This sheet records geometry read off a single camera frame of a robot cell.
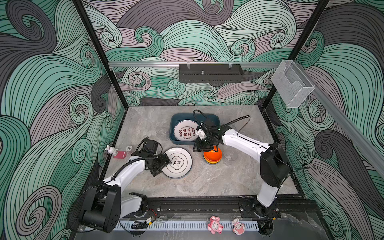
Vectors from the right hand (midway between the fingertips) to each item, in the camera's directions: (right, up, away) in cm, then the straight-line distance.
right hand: (195, 150), depth 84 cm
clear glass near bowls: (+21, -5, +6) cm, 23 cm away
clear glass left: (-22, +9, +16) cm, 29 cm away
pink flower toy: (+8, -30, -19) cm, 36 cm away
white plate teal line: (-8, -9, +3) cm, 13 cm away
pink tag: (-47, -4, +7) cm, 48 cm away
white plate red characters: (-6, +10, +19) cm, 22 cm away
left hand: (-16, -8, +1) cm, 18 cm away
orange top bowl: (+12, -4, +4) cm, 13 cm away
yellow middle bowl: (+9, -7, 0) cm, 11 cm away
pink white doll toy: (+19, -31, -19) cm, 41 cm away
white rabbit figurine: (-50, -1, +3) cm, 50 cm away
